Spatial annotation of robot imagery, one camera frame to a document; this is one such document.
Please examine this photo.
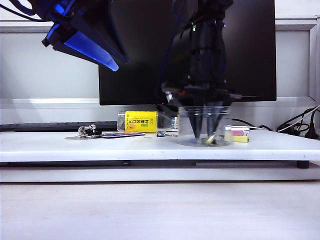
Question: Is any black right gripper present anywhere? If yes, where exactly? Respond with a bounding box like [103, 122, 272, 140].
[161, 49, 243, 139]

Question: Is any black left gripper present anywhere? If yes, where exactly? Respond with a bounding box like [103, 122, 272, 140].
[31, 0, 131, 73]

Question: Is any round transparent plastic box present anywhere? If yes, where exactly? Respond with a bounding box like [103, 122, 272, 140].
[177, 106, 232, 147]

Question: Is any pink binder clip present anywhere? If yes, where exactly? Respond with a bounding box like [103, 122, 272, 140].
[231, 126, 245, 137]

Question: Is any yellow label plastic bottle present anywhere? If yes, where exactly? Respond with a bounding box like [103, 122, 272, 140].
[116, 110, 179, 133]

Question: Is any black computer monitor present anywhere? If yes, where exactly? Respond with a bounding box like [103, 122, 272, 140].
[96, 0, 278, 112]

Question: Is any black keyboard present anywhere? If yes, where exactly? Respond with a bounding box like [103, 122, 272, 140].
[0, 121, 118, 133]

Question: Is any black power plug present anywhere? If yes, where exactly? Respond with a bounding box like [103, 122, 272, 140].
[303, 109, 320, 140]

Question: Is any white desk riser board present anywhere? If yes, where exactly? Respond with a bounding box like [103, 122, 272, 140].
[0, 129, 320, 163]

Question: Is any thin black cable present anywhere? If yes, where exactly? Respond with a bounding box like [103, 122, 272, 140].
[231, 117, 273, 132]

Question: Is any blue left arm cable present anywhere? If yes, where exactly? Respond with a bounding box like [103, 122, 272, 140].
[0, 0, 53, 23]

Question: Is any aluminium frame rail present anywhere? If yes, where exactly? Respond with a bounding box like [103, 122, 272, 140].
[0, 98, 316, 111]

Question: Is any white cable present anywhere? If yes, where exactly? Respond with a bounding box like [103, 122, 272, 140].
[249, 106, 320, 133]

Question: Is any thick black cable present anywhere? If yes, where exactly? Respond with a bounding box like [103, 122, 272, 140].
[276, 106, 320, 137]

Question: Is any aluminium frame post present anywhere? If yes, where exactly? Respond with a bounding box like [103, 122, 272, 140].
[308, 14, 320, 102]

